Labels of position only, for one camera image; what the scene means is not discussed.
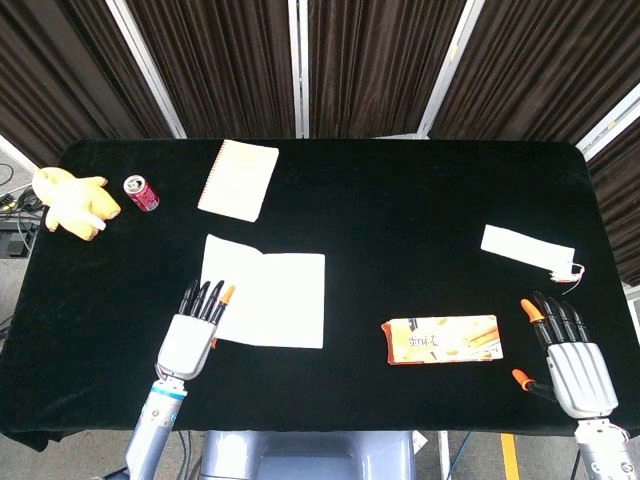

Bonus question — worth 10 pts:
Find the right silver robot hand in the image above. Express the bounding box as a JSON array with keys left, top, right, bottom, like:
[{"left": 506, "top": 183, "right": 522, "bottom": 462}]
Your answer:
[{"left": 511, "top": 291, "right": 620, "bottom": 419}]

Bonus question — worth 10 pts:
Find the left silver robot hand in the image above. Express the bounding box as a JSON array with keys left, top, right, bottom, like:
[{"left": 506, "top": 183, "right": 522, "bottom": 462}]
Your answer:
[{"left": 155, "top": 279, "right": 236, "bottom": 381}]

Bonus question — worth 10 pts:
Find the white booklet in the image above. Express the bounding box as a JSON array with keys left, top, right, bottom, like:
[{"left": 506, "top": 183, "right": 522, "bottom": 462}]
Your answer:
[{"left": 199, "top": 233, "right": 327, "bottom": 350}]

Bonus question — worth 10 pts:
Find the tan spiral-bound notebook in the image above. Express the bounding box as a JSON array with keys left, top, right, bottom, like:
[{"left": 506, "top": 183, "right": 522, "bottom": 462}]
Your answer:
[{"left": 196, "top": 139, "right": 281, "bottom": 223}]

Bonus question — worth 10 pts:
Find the orange snack box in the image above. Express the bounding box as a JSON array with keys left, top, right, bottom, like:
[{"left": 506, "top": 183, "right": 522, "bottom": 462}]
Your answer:
[{"left": 380, "top": 314, "right": 505, "bottom": 367}]

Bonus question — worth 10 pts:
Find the red soda can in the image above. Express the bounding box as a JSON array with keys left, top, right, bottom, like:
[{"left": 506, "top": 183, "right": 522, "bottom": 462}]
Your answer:
[{"left": 123, "top": 174, "right": 161, "bottom": 214}]

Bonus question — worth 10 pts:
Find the white table leg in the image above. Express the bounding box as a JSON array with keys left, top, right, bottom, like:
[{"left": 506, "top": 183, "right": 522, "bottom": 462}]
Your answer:
[{"left": 437, "top": 430, "right": 451, "bottom": 480}]

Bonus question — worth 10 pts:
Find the grey-blue robot torso base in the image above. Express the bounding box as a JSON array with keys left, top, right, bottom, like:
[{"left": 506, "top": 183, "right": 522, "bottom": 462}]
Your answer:
[{"left": 199, "top": 429, "right": 416, "bottom": 480}]

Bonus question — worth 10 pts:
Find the brown pleated curtain panel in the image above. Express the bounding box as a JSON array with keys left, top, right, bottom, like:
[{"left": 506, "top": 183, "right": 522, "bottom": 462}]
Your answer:
[
  {"left": 306, "top": 0, "right": 470, "bottom": 140},
  {"left": 430, "top": 0, "right": 640, "bottom": 146},
  {"left": 0, "top": 0, "right": 174, "bottom": 169},
  {"left": 124, "top": 0, "right": 297, "bottom": 140},
  {"left": 587, "top": 119, "right": 640, "bottom": 289}
]

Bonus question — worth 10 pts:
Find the yellow plush toy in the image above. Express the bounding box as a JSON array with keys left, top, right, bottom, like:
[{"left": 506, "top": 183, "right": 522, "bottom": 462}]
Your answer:
[{"left": 31, "top": 166, "right": 123, "bottom": 242}]

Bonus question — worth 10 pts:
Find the black velvet tablecloth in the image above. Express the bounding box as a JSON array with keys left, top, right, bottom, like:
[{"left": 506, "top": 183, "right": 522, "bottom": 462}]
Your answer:
[{"left": 0, "top": 138, "right": 640, "bottom": 454}]

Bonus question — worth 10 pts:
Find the white flat packet with strings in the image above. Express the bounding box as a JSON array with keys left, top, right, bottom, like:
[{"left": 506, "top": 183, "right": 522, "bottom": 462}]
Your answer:
[{"left": 480, "top": 224, "right": 586, "bottom": 296}]

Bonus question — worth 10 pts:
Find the blue floor cable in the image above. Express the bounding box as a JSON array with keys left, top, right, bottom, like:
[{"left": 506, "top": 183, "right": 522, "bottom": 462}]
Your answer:
[{"left": 447, "top": 430, "right": 474, "bottom": 480}]

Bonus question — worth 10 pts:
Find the black floor cable bundle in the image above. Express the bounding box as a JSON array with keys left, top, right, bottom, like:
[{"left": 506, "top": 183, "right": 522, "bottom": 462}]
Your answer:
[{"left": 0, "top": 164, "right": 40, "bottom": 261}]

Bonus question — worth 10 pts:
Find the white screen frame post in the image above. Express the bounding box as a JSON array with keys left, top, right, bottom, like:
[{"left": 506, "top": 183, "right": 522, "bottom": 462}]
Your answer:
[
  {"left": 104, "top": 0, "right": 188, "bottom": 140},
  {"left": 286, "top": 0, "right": 311, "bottom": 139},
  {"left": 574, "top": 94, "right": 640, "bottom": 161},
  {"left": 0, "top": 133, "right": 39, "bottom": 169},
  {"left": 416, "top": 0, "right": 482, "bottom": 140}
]

